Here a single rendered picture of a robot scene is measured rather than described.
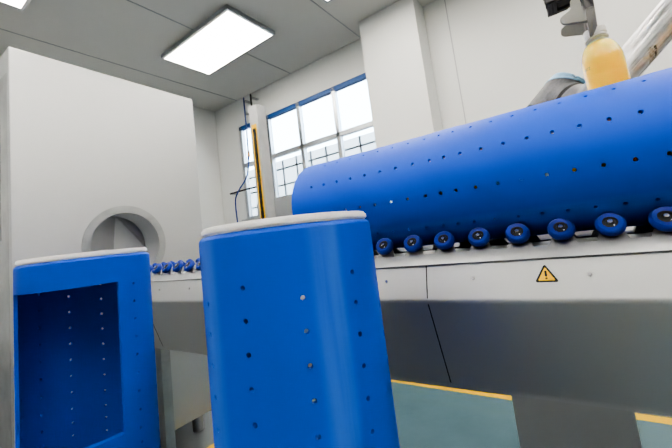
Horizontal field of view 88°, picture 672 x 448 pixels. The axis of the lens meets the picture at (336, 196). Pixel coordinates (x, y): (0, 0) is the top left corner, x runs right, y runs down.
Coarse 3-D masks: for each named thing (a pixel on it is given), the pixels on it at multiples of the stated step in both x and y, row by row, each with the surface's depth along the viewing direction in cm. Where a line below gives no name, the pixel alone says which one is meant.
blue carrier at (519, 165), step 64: (448, 128) 84; (512, 128) 70; (576, 128) 63; (640, 128) 57; (320, 192) 94; (384, 192) 83; (448, 192) 75; (512, 192) 68; (576, 192) 63; (640, 192) 59
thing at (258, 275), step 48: (240, 240) 46; (288, 240) 46; (336, 240) 48; (240, 288) 46; (288, 288) 45; (336, 288) 47; (240, 336) 45; (288, 336) 44; (336, 336) 46; (384, 336) 55; (240, 384) 45; (288, 384) 44; (336, 384) 45; (384, 384) 51; (240, 432) 45; (288, 432) 43; (336, 432) 44; (384, 432) 48
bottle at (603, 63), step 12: (600, 36) 71; (588, 48) 72; (600, 48) 70; (612, 48) 69; (588, 60) 72; (600, 60) 70; (612, 60) 69; (624, 60) 69; (588, 72) 72; (600, 72) 70; (612, 72) 69; (624, 72) 69; (588, 84) 73; (600, 84) 70
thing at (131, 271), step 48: (48, 288) 76; (96, 288) 102; (144, 288) 90; (48, 336) 91; (96, 336) 100; (144, 336) 88; (48, 384) 90; (96, 384) 98; (144, 384) 85; (48, 432) 88; (96, 432) 96; (144, 432) 83
